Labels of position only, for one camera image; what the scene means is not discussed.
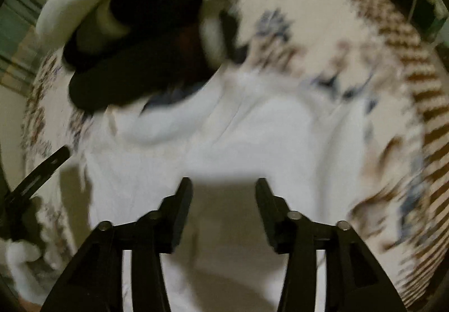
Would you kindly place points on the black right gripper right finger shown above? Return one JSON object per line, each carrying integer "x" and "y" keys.
{"x": 355, "y": 281}

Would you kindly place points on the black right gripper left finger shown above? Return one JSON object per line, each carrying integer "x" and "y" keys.
{"x": 93, "y": 280}

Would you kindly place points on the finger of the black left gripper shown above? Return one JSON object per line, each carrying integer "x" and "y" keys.
{"x": 34, "y": 180}

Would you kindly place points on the white cloth garment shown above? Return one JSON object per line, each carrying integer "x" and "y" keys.
{"x": 301, "y": 135}

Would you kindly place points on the black knitted garment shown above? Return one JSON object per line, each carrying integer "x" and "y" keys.
{"x": 125, "y": 49}

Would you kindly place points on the floral fleece blanket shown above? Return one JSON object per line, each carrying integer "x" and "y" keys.
{"x": 366, "y": 49}

